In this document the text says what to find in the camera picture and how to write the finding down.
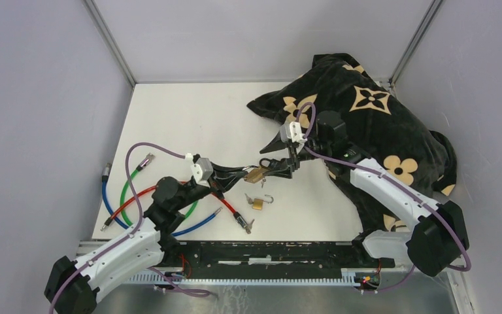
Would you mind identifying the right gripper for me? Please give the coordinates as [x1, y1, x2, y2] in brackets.
[259, 130, 330, 180]

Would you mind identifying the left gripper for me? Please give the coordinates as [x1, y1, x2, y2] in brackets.
[174, 160, 248, 210]

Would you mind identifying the black padlock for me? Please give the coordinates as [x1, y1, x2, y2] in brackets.
[259, 158, 288, 173]

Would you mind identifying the large brass padlock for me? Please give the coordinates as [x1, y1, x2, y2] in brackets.
[243, 167, 268, 184]

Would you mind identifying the small brass padlock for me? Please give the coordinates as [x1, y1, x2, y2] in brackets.
[245, 194, 275, 211]

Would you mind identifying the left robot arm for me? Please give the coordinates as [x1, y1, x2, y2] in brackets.
[44, 158, 250, 313]

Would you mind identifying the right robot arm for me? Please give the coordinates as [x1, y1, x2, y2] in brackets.
[260, 111, 471, 277]

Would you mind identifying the black floral blanket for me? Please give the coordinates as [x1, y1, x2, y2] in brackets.
[246, 52, 458, 230]

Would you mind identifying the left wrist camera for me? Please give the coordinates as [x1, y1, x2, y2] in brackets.
[184, 153, 214, 185]

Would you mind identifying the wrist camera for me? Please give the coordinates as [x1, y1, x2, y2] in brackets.
[184, 153, 214, 185]
[279, 122, 307, 144]

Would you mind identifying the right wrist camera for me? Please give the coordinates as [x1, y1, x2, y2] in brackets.
[279, 122, 307, 144]

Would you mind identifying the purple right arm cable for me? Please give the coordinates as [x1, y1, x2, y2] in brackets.
[295, 101, 473, 292]

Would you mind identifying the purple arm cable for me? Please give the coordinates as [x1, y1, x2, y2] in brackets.
[48, 142, 218, 314]
[295, 101, 473, 292]

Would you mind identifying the red cable lock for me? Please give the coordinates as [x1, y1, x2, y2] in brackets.
[100, 186, 253, 237]

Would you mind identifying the green cable lock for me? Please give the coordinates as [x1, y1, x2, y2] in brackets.
[120, 152, 201, 226]

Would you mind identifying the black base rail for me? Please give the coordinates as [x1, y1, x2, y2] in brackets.
[138, 234, 397, 282]

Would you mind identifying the blue cable lock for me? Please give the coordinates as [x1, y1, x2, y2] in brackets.
[101, 162, 224, 237]

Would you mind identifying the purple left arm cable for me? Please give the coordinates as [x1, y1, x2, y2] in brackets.
[48, 142, 218, 314]

